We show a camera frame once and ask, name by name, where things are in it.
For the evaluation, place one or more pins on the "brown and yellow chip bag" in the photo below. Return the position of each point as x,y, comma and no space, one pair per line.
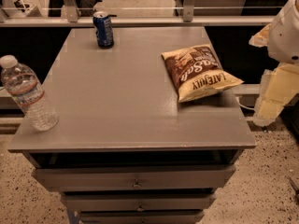
196,73

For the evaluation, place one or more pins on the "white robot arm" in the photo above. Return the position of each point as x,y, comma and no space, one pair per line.
283,37

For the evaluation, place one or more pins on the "bottom grey drawer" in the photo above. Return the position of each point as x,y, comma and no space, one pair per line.
146,217

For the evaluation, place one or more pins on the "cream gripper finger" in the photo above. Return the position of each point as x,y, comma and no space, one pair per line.
260,39
265,111

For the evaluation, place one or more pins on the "grey metal railing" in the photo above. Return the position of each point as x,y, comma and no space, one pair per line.
14,13

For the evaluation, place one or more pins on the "clear plastic water bottle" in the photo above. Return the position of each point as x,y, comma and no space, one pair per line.
22,83

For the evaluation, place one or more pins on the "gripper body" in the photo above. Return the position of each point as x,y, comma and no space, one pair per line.
285,39

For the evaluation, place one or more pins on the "middle grey drawer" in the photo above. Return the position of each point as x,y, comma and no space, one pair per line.
138,202

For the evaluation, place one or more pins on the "grey drawer cabinet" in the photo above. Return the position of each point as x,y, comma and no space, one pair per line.
118,108

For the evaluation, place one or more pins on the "grey drawer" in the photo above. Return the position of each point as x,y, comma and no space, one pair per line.
134,178
138,202
146,217

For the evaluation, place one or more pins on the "blue pepsi can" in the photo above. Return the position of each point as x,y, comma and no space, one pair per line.
103,29

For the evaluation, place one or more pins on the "top grey drawer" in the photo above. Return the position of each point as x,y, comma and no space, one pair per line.
134,178

